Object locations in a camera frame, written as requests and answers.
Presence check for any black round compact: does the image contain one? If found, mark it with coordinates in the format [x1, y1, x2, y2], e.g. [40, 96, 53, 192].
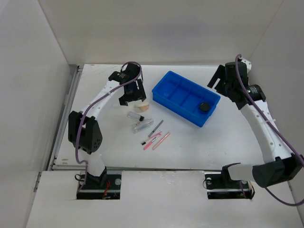
[199, 102, 211, 113]

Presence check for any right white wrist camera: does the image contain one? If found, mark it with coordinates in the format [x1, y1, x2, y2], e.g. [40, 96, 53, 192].
[238, 54, 252, 73]

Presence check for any clear toner bottle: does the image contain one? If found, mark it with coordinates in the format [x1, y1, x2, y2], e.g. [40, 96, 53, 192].
[132, 119, 154, 133]

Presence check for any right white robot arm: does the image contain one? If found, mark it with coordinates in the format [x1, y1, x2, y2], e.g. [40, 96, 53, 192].
[208, 61, 302, 188]

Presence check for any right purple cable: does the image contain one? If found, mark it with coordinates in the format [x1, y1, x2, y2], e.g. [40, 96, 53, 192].
[234, 55, 304, 206]

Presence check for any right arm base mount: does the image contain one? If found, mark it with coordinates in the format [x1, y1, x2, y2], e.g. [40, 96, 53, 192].
[203, 172, 255, 200]

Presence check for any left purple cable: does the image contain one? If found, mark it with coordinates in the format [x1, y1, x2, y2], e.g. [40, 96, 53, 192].
[75, 61, 143, 193]

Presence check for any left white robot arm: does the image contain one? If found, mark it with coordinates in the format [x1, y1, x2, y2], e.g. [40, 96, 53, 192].
[68, 61, 146, 190]

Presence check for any blue compartment tray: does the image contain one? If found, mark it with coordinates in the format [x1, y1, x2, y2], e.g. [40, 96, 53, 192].
[152, 71, 220, 127]

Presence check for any purple cable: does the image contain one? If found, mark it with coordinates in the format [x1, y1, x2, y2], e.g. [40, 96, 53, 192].
[75, 61, 143, 193]
[234, 55, 304, 206]

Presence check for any peach makeup stick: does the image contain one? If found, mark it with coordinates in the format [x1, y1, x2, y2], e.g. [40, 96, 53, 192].
[152, 132, 171, 151]

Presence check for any pink makeup pen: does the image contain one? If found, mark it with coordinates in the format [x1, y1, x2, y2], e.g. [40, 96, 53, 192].
[143, 136, 159, 150]

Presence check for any checkered makeup pencil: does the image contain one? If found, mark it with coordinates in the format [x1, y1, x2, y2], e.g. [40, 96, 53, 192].
[148, 120, 164, 137]

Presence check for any beige makeup sponge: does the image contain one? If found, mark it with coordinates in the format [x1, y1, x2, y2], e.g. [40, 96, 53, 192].
[134, 102, 150, 113]

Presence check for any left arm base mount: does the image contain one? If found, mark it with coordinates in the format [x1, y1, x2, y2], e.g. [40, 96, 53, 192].
[75, 170, 122, 200]

